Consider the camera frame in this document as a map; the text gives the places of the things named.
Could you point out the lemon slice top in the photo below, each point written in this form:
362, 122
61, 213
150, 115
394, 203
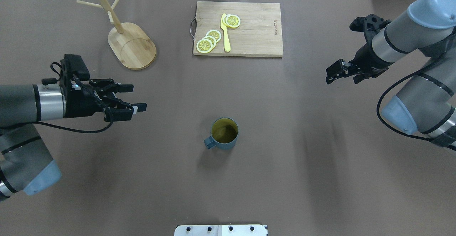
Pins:
215, 34

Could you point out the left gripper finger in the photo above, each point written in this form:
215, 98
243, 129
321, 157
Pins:
139, 107
124, 88

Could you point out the bamboo cutting board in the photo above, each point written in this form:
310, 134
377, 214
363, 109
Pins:
259, 33

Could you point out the wooden cup storage rack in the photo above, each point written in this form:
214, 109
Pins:
130, 44

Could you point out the lemon slice front pair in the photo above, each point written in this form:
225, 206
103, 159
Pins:
232, 21

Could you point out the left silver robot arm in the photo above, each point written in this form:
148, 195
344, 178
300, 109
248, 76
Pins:
26, 163

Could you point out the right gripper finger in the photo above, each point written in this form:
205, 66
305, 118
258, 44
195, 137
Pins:
334, 75
337, 69

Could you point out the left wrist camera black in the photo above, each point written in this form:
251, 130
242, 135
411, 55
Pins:
71, 66

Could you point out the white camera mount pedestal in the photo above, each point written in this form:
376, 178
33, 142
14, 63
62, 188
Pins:
222, 230

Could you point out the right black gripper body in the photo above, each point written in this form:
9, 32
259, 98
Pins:
367, 60

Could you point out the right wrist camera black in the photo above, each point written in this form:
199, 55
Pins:
370, 26

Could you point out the lemon slice lower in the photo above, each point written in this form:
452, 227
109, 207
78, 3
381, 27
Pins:
203, 46

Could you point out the lemon slice middle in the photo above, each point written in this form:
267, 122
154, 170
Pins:
212, 40

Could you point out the blue grey mug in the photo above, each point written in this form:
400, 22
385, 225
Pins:
224, 134

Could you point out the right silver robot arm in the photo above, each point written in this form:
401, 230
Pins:
416, 106

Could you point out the yellow plastic knife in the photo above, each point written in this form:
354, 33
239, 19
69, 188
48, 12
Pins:
226, 42

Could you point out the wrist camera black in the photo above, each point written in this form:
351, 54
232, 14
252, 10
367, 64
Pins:
370, 26
71, 66

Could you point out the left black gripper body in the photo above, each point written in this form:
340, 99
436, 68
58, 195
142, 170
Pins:
81, 104

